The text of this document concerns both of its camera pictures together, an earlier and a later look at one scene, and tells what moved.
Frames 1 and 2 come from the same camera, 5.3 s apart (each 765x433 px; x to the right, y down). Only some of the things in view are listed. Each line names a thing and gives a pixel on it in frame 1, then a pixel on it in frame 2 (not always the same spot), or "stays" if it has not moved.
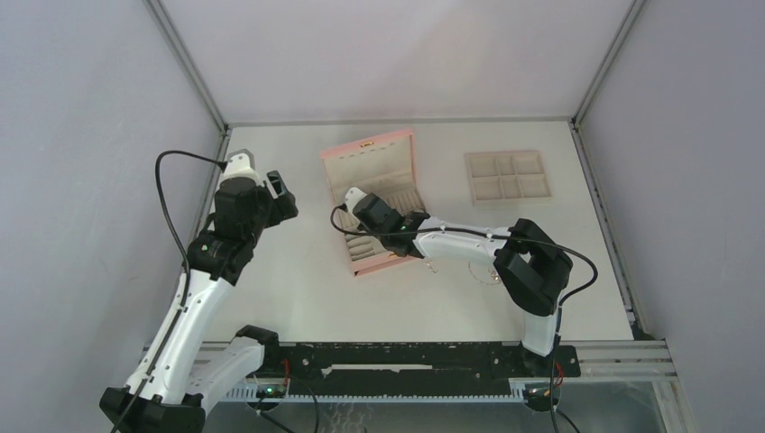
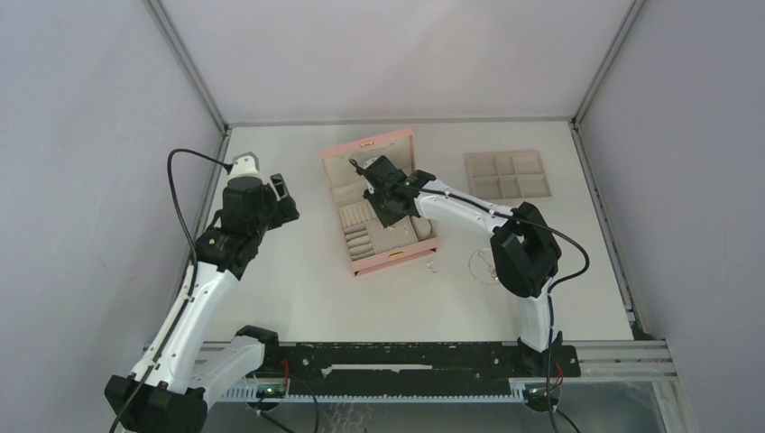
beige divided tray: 507,176 stays
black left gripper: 282,207 stays
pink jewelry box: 387,165 stays
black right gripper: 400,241 -> 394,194
